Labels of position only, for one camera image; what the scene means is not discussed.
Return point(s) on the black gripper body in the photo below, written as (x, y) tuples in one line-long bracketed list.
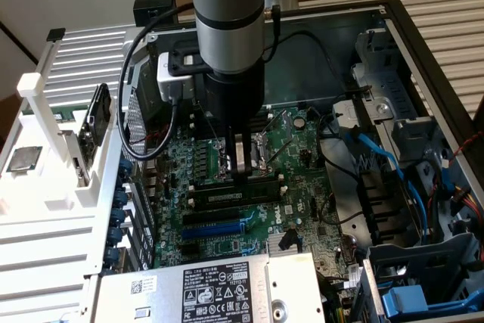
[(234, 96)]

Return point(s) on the green RAM stick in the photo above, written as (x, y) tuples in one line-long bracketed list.
[(223, 197), (68, 112)]

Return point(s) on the CPU socket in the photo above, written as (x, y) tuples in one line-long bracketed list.
[(262, 145)]

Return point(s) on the thin metal locking lever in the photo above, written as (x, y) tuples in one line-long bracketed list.
[(215, 134), (281, 149)]

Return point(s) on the long black expansion slot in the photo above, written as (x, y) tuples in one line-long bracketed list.
[(211, 217)]

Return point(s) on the metal socket cover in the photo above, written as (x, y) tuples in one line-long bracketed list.
[(285, 122)]

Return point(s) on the long blue expansion slot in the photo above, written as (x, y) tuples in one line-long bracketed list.
[(211, 230)]

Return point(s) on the green Dell motherboard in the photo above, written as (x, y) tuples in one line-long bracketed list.
[(302, 194)]

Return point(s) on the round coin battery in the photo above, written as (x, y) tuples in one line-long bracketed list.
[(299, 122)]

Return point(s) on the open black PC case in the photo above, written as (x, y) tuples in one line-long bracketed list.
[(302, 73)]

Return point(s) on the silver finned heatsink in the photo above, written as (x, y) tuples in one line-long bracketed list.
[(274, 243)]

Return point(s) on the short black expansion slot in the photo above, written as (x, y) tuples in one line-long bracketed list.
[(190, 249)]

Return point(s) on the blue slot retention clip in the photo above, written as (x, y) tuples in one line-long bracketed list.
[(125, 168), (121, 197), (118, 214), (115, 235), (113, 255)]

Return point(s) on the small black box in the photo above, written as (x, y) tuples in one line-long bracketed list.
[(155, 3)]

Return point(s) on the silver power supply unit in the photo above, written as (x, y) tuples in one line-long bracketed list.
[(166, 292)]

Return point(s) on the black expansion card in rack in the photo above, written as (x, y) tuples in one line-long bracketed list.
[(96, 115)]

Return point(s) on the black plastic fan shroud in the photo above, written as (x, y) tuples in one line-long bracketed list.
[(382, 205)]

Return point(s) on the silver metal drive cage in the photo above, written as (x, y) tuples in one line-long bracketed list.
[(382, 111)]

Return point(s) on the white parts rack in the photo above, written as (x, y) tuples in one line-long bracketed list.
[(56, 194)]

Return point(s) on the small black rack clip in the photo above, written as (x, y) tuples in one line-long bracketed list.
[(55, 34)]

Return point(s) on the gray disk bay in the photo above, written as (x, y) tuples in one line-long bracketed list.
[(416, 258)]

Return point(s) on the blue plastic disk caddy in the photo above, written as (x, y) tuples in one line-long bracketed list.
[(404, 300)]

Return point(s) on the silver CPU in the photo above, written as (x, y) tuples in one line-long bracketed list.
[(24, 158)]

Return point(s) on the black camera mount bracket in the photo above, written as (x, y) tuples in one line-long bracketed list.
[(181, 67)]

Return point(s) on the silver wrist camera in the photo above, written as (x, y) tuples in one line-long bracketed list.
[(170, 81)]

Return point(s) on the graphics card with metal bracket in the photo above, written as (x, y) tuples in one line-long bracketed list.
[(78, 166)]

